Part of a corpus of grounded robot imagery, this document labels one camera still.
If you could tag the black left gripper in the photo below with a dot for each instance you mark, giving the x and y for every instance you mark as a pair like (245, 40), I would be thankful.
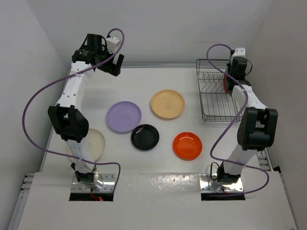
(112, 68)

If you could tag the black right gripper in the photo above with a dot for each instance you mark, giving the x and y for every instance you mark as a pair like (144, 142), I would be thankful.
(229, 64)

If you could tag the red teal floral plate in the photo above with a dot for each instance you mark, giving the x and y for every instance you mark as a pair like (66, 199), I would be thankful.
(227, 84)

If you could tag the yellow plate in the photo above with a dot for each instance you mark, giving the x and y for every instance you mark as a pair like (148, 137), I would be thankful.
(168, 104)

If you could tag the cream bear plate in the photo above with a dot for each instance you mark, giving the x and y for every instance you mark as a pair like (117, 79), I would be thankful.
(90, 148)

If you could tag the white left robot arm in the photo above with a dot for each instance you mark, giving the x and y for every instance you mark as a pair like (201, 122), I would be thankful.
(66, 117)

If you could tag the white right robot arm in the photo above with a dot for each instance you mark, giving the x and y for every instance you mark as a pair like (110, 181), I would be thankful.
(257, 128)

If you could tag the purple plate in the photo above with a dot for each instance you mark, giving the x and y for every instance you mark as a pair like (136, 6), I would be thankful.
(123, 116)

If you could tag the black plate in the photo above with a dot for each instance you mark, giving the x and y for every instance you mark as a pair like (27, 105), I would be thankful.
(145, 137)

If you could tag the orange plate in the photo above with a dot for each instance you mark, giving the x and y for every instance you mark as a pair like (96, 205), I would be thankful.
(187, 146)

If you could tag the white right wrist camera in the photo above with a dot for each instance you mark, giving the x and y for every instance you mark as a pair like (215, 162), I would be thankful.
(239, 52)

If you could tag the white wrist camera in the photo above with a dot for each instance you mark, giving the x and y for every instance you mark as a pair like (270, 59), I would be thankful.
(239, 52)
(112, 44)

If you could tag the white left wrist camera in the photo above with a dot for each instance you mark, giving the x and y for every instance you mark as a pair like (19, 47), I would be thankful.
(112, 44)

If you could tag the wire dish rack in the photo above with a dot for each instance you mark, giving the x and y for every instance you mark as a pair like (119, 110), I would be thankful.
(216, 105)

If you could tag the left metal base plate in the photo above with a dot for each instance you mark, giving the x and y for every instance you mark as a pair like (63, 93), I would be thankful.
(104, 184)

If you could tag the metal base plate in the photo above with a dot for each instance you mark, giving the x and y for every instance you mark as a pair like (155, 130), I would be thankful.
(104, 184)
(208, 185)

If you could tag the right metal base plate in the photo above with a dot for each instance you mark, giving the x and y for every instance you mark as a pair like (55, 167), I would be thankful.
(208, 185)

